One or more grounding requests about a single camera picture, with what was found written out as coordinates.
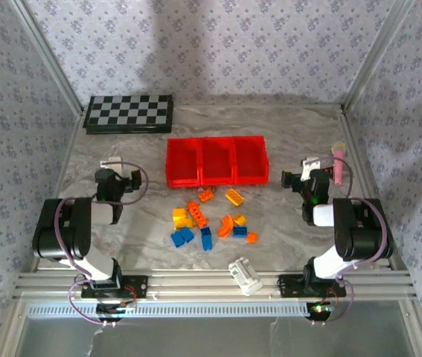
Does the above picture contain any yellow long lego brick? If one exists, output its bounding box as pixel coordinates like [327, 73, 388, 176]
[225, 188, 245, 208]

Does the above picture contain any orange long lego brick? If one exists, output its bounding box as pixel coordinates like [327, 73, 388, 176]
[186, 200, 210, 228]

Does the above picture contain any pink toy microphone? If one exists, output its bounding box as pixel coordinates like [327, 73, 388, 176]
[330, 141, 347, 187]

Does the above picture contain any black and grey chessboard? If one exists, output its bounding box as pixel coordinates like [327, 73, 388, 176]
[83, 94, 174, 135]

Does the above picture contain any white plastic device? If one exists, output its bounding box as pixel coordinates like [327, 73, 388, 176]
[228, 258, 263, 297]

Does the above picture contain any black controller board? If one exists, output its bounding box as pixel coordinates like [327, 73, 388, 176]
[95, 301, 138, 324]
[304, 300, 337, 324]

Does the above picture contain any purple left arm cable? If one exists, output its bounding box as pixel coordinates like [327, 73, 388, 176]
[54, 161, 150, 328]

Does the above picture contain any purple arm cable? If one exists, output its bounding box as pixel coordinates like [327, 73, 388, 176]
[54, 161, 150, 328]
[305, 155, 389, 328]

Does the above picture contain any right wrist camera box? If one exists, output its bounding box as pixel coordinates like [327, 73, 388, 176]
[300, 155, 325, 181]

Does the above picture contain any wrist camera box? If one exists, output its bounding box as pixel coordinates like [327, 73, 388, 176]
[300, 155, 325, 181]
[99, 158, 123, 176]

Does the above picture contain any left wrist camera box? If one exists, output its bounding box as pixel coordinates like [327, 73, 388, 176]
[99, 158, 123, 176]

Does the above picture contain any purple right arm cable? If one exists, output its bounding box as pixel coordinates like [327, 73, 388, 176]
[305, 155, 389, 328]

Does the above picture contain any aluminum side rail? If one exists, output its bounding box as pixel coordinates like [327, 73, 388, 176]
[28, 106, 87, 272]
[339, 105, 408, 271]

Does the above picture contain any aluminum base rail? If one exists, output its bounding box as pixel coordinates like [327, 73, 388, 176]
[11, 268, 418, 303]

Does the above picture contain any grey slotted cable tray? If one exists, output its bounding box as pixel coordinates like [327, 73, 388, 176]
[24, 300, 310, 320]

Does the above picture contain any aluminum frame post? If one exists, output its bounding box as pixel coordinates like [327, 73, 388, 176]
[343, 0, 419, 111]
[9, 0, 86, 112]

